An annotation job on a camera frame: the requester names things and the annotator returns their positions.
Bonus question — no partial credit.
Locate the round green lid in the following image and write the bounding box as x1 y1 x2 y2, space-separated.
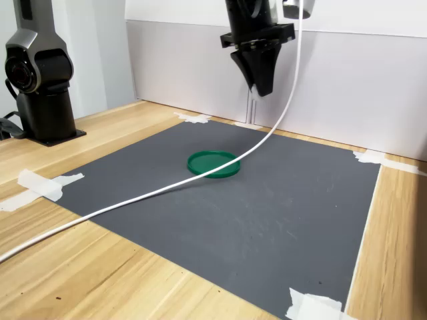
186 150 242 179

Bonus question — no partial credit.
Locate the small white tape piece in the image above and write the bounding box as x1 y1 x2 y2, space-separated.
233 121 266 131

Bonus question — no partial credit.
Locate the white tape patch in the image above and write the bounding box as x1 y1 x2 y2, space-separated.
173 112 213 125
0 168 85 213
352 149 427 177
284 287 358 320

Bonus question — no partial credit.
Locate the white partition panel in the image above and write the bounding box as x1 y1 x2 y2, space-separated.
125 0 427 163

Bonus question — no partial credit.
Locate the dark grey mat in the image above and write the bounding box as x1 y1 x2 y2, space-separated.
54 119 382 320

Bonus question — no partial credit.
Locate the white camera cable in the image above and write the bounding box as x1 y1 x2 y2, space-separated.
0 0 307 264

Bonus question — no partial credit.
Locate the black cable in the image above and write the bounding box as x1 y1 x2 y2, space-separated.
0 79 27 141

